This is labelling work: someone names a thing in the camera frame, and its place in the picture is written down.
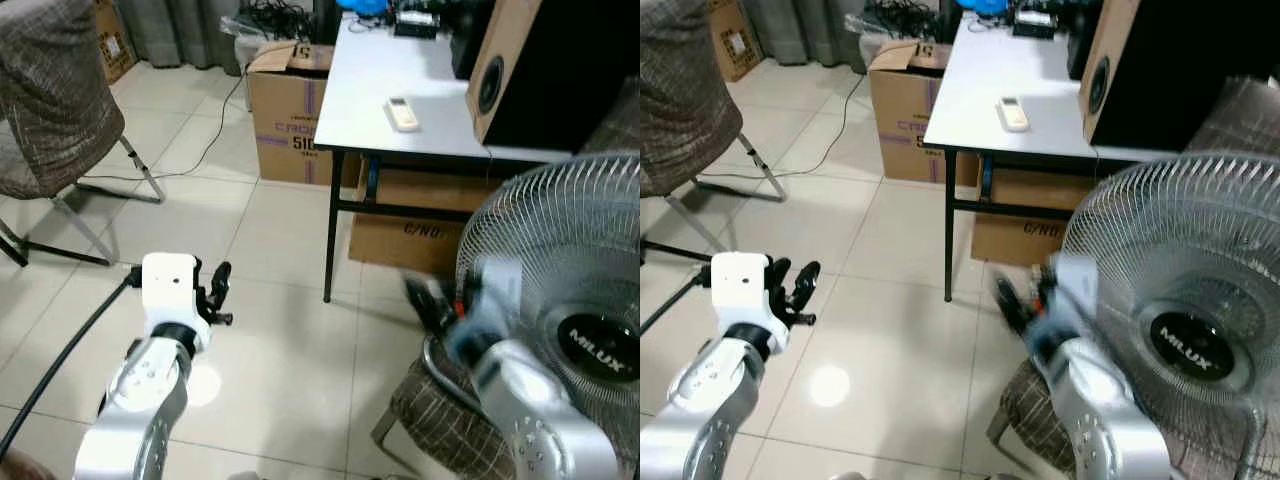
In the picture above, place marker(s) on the white table with black legs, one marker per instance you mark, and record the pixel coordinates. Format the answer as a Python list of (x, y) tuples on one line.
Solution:
[(400, 70), (1000, 70)]

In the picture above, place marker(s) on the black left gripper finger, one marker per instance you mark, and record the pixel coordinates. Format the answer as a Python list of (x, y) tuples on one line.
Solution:
[(778, 274), (221, 280), (808, 280), (201, 275)]

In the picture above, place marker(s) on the blue plastic item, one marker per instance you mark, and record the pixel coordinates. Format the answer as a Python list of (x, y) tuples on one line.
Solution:
[(362, 5), (982, 5)]

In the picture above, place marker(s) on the cardboard box with purple print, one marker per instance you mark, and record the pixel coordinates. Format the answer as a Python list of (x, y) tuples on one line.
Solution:
[(285, 120), (900, 120)]

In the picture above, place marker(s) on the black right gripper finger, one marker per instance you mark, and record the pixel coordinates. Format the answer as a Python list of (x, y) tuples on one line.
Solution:
[(1042, 284), (450, 292), (1010, 300), (418, 298)]

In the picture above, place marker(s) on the wooden speaker with black front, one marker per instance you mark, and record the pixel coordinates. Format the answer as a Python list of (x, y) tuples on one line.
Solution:
[(1180, 70), (560, 70)]

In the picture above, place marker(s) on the black electronic device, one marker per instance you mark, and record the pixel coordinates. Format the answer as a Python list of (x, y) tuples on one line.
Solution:
[(1036, 24), (416, 24)]

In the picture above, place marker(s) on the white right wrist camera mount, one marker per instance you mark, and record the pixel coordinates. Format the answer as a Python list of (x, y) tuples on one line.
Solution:
[(490, 300), (1072, 300)]

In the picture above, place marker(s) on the white remote control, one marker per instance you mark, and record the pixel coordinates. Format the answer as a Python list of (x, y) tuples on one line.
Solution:
[(1013, 114), (403, 114)]

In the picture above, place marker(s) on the brown plaid chair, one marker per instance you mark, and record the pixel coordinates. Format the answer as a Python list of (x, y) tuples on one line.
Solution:
[(440, 425), (55, 100), (675, 100), (1030, 420)]

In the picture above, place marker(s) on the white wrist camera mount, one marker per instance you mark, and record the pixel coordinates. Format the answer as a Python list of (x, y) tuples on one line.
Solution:
[(1072, 300), (738, 285), (168, 285), (490, 300)]

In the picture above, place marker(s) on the plain brown cardboard box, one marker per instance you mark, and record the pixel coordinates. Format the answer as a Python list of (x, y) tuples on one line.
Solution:
[(1020, 225), (420, 235)]

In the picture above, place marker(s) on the grey curtain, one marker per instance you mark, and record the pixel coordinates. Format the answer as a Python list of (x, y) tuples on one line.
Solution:
[(800, 28), (180, 30)]

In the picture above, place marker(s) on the small labelled cardboard box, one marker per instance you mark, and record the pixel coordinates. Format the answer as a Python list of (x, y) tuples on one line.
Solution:
[(115, 40), (735, 40)]

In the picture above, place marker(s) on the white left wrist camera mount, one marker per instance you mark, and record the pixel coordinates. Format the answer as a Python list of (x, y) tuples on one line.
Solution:
[(738, 285), (168, 285)]

